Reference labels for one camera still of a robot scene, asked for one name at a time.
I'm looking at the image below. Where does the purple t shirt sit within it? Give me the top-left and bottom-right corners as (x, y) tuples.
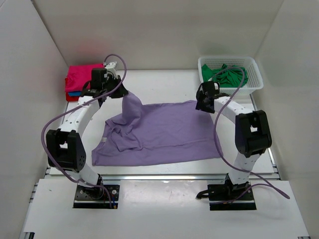
(92, 93), (220, 166)

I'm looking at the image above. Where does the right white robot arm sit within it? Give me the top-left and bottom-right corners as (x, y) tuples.
(196, 82), (272, 204)

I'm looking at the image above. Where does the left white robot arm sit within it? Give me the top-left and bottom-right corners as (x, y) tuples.
(46, 63), (128, 200)

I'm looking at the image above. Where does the green t shirt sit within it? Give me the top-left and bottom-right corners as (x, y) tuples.
(201, 64), (248, 88)

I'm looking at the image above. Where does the pink folded t shirt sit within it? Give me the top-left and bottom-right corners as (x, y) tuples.
(65, 63), (104, 93)

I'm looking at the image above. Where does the white plastic basket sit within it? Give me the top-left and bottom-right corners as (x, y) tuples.
(197, 55), (263, 96)

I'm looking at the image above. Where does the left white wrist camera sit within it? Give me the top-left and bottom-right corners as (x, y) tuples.
(104, 61), (118, 71)

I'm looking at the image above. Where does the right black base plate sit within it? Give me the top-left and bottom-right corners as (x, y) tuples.
(207, 184), (257, 211)

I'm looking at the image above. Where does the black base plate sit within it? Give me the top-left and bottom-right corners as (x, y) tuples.
(207, 184), (257, 211)
(73, 184), (120, 210)

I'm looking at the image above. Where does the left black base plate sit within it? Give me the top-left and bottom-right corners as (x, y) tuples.
(73, 184), (120, 210)

